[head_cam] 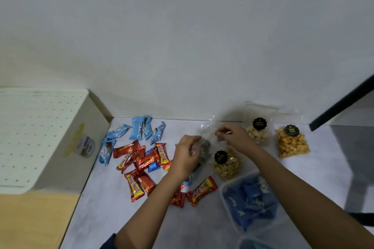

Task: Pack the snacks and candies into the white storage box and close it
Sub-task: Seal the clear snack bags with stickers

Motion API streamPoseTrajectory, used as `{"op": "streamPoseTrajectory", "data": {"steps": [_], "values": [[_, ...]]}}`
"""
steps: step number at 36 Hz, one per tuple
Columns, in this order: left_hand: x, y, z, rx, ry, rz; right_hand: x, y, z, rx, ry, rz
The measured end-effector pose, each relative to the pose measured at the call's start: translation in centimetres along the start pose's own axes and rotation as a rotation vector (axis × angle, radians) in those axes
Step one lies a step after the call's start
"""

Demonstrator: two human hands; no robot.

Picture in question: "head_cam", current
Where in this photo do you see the person's left hand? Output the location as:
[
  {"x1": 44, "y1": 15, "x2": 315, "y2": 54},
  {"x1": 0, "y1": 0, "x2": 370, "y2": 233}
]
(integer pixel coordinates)
[{"x1": 168, "y1": 135, "x2": 203, "y2": 182}]

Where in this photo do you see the person's right hand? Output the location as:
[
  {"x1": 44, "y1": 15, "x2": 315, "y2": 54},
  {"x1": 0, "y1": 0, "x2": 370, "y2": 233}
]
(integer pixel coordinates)
[{"x1": 215, "y1": 124, "x2": 262, "y2": 156}]

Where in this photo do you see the bag of pastel candies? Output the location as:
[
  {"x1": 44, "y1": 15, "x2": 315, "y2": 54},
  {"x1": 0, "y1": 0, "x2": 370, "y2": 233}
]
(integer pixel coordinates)
[{"x1": 244, "y1": 103, "x2": 277, "y2": 146}]

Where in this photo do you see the bag of black-white cookies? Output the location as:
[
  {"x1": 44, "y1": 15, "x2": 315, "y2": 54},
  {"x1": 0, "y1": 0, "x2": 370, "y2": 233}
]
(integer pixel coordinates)
[{"x1": 190, "y1": 117, "x2": 222, "y2": 175}]

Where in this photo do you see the bag of beige nuts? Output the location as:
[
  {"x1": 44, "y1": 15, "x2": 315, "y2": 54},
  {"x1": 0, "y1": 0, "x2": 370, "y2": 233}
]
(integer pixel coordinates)
[{"x1": 212, "y1": 146, "x2": 242, "y2": 181}]

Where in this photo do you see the pile of red candy bars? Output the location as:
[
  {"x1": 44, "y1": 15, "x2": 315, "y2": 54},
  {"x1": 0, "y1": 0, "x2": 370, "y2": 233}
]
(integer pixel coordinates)
[{"x1": 112, "y1": 140, "x2": 219, "y2": 209}]

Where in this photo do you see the bag of orange crackers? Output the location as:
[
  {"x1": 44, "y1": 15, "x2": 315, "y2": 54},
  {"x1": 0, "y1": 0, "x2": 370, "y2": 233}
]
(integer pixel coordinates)
[{"x1": 273, "y1": 111, "x2": 311, "y2": 159}]

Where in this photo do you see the group of light blue packets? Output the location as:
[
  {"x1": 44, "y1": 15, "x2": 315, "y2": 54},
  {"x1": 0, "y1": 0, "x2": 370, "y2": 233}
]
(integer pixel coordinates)
[{"x1": 98, "y1": 115, "x2": 193, "y2": 187}]

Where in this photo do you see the white storage box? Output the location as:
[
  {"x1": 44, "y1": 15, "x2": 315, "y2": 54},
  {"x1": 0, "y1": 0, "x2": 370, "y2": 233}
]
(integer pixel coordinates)
[{"x1": 0, "y1": 94, "x2": 110, "y2": 195}]

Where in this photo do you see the white perforated box lid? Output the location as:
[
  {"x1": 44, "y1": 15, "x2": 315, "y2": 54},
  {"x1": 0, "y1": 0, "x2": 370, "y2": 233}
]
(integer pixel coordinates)
[{"x1": 0, "y1": 88, "x2": 90, "y2": 188}]

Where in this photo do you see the person's left forearm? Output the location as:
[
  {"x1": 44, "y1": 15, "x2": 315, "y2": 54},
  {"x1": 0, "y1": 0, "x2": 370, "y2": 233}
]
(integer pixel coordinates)
[{"x1": 114, "y1": 174, "x2": 187, "y2": 249}]

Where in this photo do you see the person's right forearm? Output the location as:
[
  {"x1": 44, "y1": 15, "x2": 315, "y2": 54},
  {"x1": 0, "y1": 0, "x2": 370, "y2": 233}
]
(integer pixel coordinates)
[{"x1": 248, "y1": 145, "x2": 374, "y2": 249}]

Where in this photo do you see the person's navy shirt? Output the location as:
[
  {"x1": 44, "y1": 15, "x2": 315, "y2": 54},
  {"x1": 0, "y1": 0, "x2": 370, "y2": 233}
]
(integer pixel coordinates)
[{"x1": 99, "y1": 233, "x2": 117, "y2": 249}]

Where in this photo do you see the clear plastic tub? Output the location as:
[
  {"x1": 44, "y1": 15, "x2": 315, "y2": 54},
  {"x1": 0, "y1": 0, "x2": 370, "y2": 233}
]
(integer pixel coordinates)
[
  {"x1": 236, "y1": 234, "x2": 281, "y2": 249},
  {"x1": 219, "y1": 170, "x2": 290, "y2": 235}
]

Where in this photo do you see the grey marble-look board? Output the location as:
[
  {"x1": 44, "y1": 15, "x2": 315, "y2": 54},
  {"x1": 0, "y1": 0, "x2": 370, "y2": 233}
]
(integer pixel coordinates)
[{"x1": 60, "y1": 117, "x2": 374, "y2": 249}]

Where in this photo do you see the black side table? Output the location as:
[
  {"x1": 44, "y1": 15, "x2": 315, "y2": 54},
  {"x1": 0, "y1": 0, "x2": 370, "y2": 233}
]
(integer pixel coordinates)
[{"x1": 309, "y1": 74, "x2": 374, "y2": 228}]

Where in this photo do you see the wooden folding table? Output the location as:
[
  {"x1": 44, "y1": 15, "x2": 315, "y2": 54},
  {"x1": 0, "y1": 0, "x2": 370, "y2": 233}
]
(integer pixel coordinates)
[{"x1": 0, "y1": 190, "x2": 81, "y2": 249}]

